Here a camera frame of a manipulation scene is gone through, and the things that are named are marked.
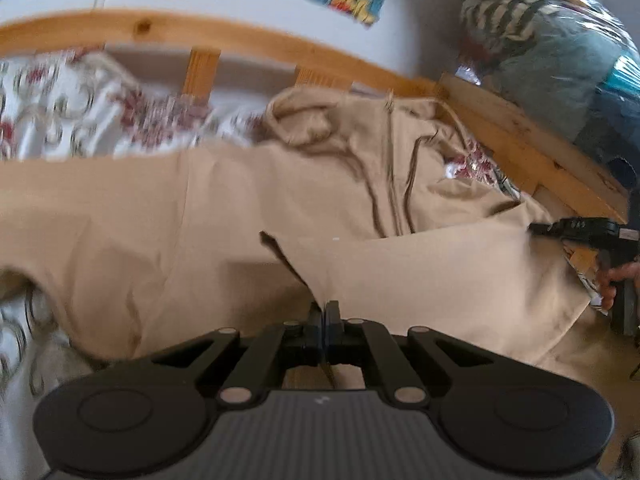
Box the dark blue cloth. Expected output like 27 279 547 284
606 156 639 192

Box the grey-blue cloth bundle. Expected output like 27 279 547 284
477 0 640 163

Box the wooden bed frame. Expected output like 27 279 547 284
0 7 632 222

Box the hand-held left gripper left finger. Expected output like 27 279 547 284
148 302 326 407

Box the striped cloth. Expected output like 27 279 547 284
459 0 557 63

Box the beige hoodie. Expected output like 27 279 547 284
0 87 603 392

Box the person's right hand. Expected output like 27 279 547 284
596 261 640 314

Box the floral satin bedspread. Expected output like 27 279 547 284
0 47 609 480

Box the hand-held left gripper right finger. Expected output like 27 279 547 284
325 300 502 406

